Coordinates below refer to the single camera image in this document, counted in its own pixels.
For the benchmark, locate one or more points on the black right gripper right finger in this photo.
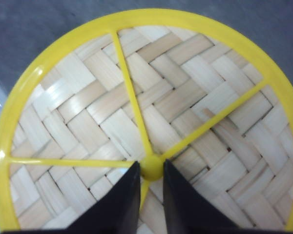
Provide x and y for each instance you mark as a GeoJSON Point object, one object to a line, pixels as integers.
{"type": "Point", "coordinates": [187, 212]}

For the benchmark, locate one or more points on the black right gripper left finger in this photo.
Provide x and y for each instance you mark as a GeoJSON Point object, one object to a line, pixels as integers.
{"type": "Point", "coordinates": [116, 213]}

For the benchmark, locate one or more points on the yellow rimmed bamboo steamer lid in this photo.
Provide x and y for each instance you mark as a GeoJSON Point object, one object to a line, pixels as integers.
{"type": "Point", "coordinates": [148, 85]}

